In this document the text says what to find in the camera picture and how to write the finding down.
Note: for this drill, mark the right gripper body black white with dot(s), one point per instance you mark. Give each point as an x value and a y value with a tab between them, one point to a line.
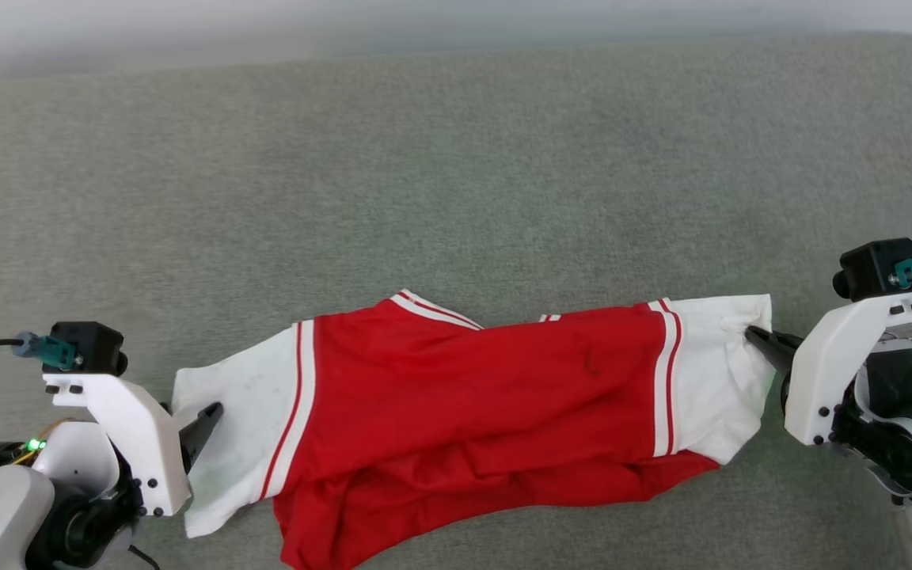
899	443

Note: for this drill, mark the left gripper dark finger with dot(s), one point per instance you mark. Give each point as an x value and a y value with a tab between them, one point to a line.
201	427

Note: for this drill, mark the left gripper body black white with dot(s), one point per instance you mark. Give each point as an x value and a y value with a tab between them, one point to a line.
80	467

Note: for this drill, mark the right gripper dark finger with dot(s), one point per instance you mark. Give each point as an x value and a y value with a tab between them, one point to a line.
777	348

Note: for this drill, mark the red and white sports garment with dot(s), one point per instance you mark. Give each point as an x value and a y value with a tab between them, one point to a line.
488	404

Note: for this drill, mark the grey fabric sofa cushion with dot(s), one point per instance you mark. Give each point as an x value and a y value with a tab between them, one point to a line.
456	174

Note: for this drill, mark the right wrist white camera bracket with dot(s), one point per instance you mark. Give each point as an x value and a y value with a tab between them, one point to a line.
828	372

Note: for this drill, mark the wrist white camera bracket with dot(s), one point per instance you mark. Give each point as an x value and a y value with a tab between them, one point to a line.
131	435
828	372

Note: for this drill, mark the left wrist white camera bracket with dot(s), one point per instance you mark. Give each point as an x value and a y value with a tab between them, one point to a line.
131	435

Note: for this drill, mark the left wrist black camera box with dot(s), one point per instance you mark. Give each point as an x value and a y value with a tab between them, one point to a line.
92	344

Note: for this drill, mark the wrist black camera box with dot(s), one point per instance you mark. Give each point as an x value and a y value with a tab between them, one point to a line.
92	344
872	269

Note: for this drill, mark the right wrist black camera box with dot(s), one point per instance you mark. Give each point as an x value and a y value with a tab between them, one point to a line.
872	269

